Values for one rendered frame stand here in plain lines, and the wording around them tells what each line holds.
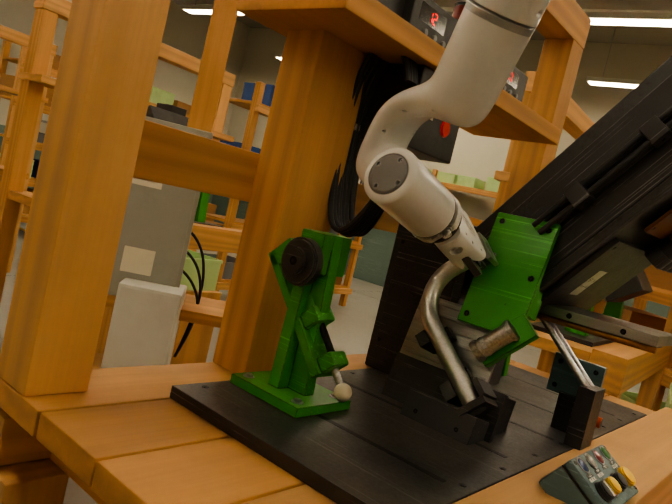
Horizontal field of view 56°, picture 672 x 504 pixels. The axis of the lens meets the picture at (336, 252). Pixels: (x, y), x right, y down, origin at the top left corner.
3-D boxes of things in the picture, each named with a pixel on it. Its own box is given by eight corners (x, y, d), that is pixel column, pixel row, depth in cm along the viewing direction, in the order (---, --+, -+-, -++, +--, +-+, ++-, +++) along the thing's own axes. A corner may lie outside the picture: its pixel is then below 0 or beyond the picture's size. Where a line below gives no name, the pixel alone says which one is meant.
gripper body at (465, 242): (468, 230, 92) (495, 256, 101) (444, 179, 98) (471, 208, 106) (425, 255, 95) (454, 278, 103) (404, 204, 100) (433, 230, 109)
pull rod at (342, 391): (353, 403, 95) (362, 367, 95) (341, 405, 93) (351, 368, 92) (326, 390, 99) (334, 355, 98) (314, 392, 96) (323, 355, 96)
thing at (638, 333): (674, 351, 116) (678, 335, 115) (654, 354, 103) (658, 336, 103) (484, 295, 140) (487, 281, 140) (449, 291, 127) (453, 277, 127)
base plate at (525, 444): (645, 422, 153) (647, 414, 153) (396, 542, 67) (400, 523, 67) (489, 364, 179) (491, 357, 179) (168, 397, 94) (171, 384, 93)
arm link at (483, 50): (421, -28, 81) (337, 173, 96) (502, 19, 71) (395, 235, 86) (467, -12, 87) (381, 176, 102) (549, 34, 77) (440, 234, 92)
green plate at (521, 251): (532, 350, 110) (572, 241, 113) (516, 339, 104) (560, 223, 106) (473, 330, 117) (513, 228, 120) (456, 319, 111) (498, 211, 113)
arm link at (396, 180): (391, 212, 98) (425, 248, 93) (347, 175, 88) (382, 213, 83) (429, 173, 97) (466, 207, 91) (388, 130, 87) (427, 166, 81)
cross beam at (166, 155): (489, 253, 193) (496, 224, 192) (103, 171, 92) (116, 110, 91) (474, 249, 196) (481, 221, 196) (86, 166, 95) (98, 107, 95)
